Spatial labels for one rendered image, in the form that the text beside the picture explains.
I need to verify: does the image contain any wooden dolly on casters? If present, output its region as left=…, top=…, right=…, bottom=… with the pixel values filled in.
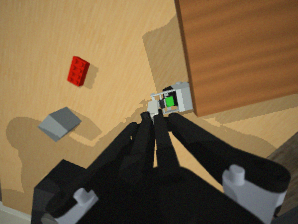
left=150, top=0, right=298, bottom=117

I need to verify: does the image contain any red toy brick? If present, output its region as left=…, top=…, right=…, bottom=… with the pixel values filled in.
left=67, top=56, right=90, bottom=87

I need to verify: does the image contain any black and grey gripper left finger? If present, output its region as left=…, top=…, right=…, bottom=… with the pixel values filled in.
left=45, top=101, right=155, bottom=224

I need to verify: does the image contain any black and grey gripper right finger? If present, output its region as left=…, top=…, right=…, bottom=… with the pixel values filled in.
left=152, top=100, right=291, bottom=224

